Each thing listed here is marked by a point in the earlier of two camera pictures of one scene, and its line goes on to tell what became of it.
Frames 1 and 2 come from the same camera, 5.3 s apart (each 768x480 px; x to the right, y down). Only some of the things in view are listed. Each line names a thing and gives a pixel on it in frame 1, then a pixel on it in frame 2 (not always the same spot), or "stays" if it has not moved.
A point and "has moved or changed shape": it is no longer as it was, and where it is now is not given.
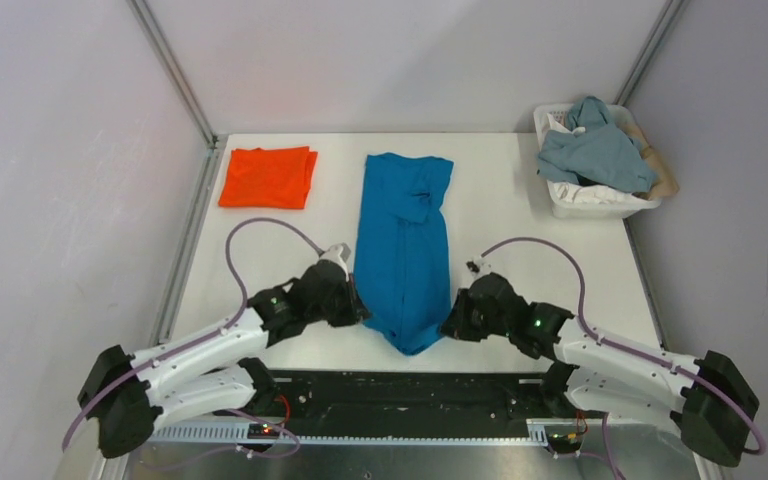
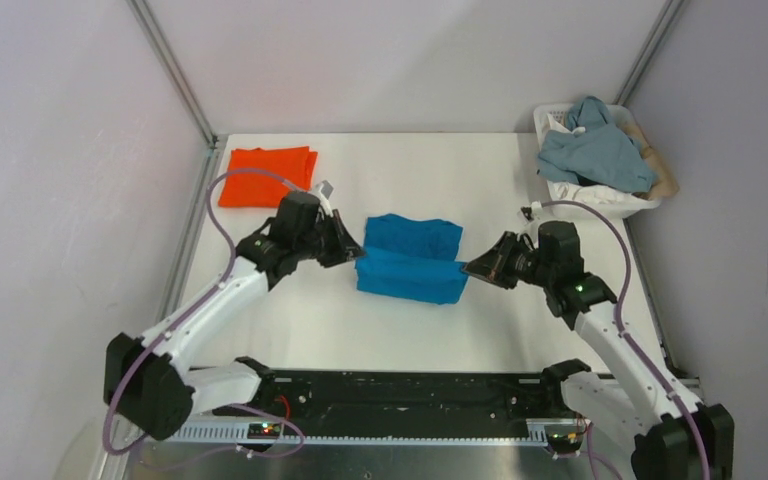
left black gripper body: (340, 311) → (319, 243)
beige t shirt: (665, 184) stays
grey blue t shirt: (603, 157) stays
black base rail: (304, 397) stays
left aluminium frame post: (175, 68) stays
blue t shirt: (403, 285) has moved or changed shape
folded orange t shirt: (276, 178) stays
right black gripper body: (471, 324) → (538, 270)
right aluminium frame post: (665, 20) stays
